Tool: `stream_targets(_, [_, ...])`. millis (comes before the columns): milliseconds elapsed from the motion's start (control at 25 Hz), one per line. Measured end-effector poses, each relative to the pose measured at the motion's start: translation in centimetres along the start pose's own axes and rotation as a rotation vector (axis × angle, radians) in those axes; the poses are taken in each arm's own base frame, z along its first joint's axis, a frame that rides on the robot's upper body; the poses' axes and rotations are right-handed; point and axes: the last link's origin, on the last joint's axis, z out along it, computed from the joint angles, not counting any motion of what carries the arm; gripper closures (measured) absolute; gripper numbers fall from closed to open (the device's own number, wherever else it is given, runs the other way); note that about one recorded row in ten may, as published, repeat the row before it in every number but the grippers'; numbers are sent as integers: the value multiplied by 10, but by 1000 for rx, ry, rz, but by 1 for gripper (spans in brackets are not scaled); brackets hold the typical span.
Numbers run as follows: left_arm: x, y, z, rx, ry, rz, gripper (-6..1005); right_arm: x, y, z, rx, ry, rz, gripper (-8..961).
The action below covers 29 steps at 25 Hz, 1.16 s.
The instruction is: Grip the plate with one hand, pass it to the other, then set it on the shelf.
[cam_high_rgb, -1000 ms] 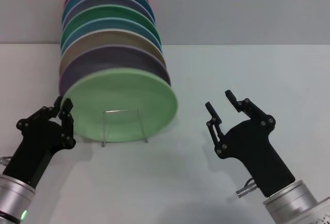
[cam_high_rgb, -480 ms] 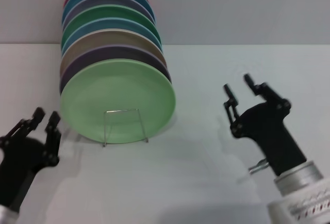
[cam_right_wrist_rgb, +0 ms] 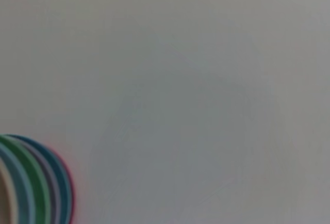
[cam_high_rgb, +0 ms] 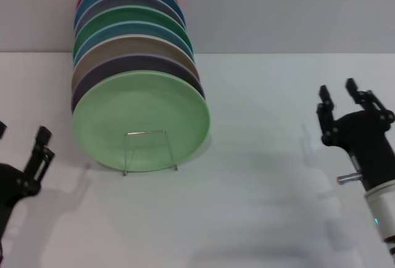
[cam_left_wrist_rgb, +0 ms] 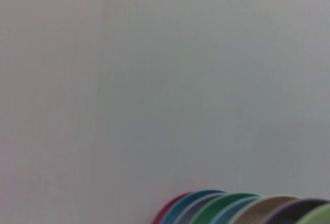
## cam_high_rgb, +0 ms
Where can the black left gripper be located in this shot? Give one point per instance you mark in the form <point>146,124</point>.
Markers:
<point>12,184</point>

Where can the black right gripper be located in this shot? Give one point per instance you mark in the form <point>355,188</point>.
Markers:
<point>367,144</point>

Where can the light green plate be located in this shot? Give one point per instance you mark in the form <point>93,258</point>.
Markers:
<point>139,107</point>

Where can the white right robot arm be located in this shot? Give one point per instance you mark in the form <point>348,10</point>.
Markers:
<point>382,209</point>

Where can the lilac purple plate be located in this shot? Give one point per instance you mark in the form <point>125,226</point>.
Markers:
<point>102,70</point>

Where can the beige plate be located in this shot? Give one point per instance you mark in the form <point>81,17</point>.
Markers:
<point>98,52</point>

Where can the light blue plate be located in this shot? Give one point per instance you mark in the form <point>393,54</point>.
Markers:
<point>102,33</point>

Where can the dark green plate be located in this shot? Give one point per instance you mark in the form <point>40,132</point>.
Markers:
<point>105,19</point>

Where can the grey lavender plate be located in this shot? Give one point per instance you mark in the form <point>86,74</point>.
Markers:
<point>106,5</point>

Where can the silver metal pin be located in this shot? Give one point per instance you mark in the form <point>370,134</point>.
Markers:
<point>347,178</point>

